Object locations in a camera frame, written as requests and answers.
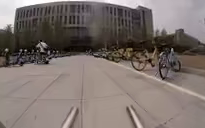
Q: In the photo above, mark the grey stone slab plaza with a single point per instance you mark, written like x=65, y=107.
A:
x=90, y=90

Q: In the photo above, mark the row of parked bicycles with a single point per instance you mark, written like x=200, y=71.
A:
x=23, y=57
x=140, y=58

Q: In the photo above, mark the large curved grey building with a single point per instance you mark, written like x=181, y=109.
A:
x=73, y=16

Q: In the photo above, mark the robot's own part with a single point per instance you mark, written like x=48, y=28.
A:
x=70, y=117
x=135, y=117

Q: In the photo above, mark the person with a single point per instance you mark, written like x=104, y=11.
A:
x=42, y=46

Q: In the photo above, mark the low brown building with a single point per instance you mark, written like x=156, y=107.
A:
x=186, y=40

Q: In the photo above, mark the pale kerb line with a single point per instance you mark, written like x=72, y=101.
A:
x=190, y=92

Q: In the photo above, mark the row of trees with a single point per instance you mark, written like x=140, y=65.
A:
x=3, y=41

